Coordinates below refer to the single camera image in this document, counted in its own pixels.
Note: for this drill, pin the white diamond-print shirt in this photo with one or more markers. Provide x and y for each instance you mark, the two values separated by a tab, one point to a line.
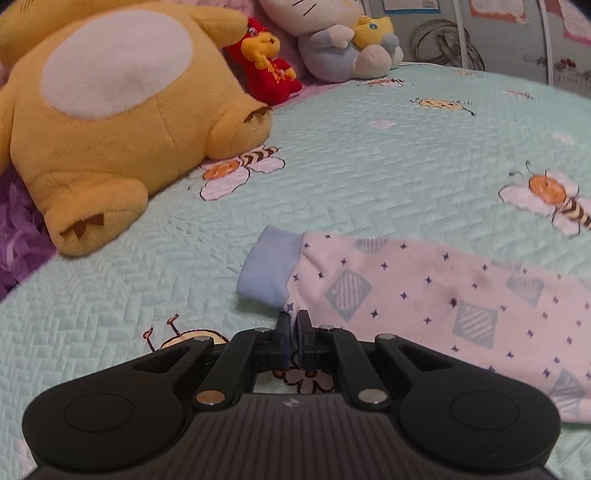
415	286

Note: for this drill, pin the pink-framed poster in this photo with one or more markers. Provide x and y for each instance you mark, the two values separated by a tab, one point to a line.
577	18

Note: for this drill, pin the bee-print quilted bedspread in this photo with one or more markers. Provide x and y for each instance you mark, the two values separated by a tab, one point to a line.
369	161

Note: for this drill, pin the orange-framed poster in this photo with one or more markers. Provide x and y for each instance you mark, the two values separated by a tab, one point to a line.
498	9

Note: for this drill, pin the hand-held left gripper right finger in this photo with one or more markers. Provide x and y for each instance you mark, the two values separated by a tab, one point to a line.
301	341

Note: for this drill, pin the red plush toy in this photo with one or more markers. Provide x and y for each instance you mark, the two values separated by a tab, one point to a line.
268	69

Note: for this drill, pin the white cat plush toy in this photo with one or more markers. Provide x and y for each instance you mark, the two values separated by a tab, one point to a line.
332	46

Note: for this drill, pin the grey sliding-door wardrobe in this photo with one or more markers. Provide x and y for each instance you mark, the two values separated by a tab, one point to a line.
508	41

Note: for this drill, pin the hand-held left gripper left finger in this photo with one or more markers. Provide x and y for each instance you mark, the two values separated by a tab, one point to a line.
287	341

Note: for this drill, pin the yellow plush toy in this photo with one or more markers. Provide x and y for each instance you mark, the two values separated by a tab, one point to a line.
115	129

